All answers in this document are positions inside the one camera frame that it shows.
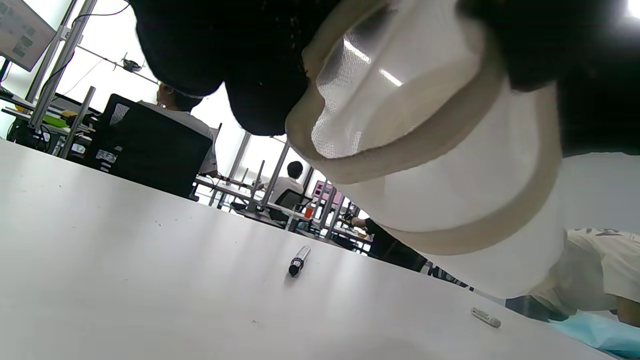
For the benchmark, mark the person's left hand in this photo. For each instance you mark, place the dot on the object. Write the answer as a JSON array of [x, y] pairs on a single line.
[[260, 60]]

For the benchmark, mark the black office chair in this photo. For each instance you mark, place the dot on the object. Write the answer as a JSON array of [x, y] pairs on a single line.
[[286, 202], [150, 145]]

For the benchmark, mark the orange cup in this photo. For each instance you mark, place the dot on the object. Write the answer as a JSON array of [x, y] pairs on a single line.
[[309, 212]]

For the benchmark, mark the black and silver marker pen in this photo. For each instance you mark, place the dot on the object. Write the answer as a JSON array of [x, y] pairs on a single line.
[[299, 261]]

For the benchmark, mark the computer monitor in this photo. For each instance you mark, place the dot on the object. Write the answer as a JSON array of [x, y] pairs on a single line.
[[22, 32]]

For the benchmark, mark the white marker cap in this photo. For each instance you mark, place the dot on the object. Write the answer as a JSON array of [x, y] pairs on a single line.
[[485, 317]]

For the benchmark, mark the person's torso in white shirt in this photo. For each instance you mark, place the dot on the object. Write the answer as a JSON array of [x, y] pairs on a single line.
[[595, 270]]

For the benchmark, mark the light blue cloth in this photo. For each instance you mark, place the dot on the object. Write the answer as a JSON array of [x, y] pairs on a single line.
[[600, 335]]

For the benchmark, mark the aluminium frame post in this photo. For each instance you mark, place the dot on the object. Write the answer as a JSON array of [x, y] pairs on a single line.
[[77, 122], [275, 175], [60, 65]]

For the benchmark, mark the black camera on rail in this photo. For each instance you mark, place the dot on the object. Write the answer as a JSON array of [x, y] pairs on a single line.
[[131, 65]]

